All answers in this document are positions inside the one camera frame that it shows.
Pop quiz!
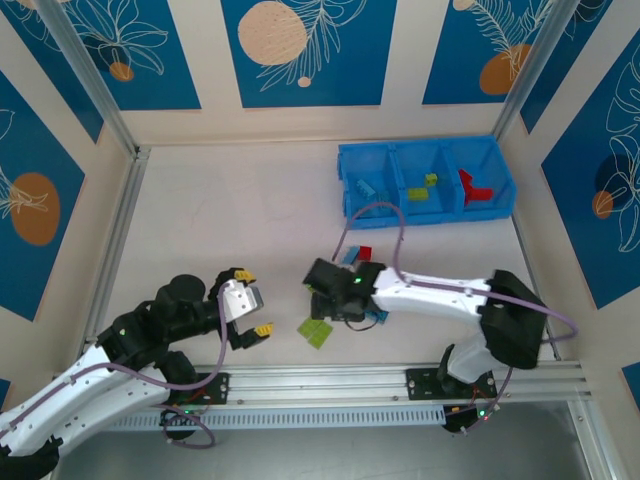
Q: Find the aluminium frame post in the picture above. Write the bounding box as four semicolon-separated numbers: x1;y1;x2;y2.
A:
37;0;140;157
492;0;574;146

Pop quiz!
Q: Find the aluminium frame rail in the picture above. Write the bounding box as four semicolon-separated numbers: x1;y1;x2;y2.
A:
192;360;587;401
512;214;561;362
82;145;153;347

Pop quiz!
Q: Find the thin black camera cable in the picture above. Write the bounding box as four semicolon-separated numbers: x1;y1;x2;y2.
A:
345;317;384;333

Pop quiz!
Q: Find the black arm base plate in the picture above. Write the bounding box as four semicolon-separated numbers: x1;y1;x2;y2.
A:
167;372;231;407
405;366;497;402

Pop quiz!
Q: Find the grey slotted cable duct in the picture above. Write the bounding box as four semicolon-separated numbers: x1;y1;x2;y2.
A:
107;403;449;432

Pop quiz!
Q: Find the blue floral wall panel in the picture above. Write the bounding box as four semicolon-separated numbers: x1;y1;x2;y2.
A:
422;0;556;106
0;69;87;322
0;0;105;146
519;0;640;135
541;44;640;311
49;0;203;112
221;0;400;109

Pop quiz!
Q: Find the blue plastic storage bin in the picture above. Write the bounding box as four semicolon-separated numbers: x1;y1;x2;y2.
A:
391;140;460;227
443;134;518;222
337;143;402;232

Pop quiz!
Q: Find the green lego plate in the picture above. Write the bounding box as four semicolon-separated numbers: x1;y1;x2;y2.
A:
297;318;324;342
307;323;337;352

